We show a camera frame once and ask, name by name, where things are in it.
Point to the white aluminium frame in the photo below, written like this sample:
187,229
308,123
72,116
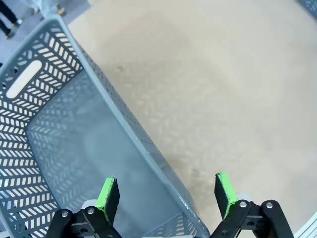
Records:
307,229

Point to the grey plastic basket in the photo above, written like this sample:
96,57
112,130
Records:
74,136
310,5

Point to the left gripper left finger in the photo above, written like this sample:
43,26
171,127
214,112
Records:
106,198

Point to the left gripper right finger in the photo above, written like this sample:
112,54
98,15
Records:
225,193

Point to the bystander in black trousers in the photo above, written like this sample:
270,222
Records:
6,15

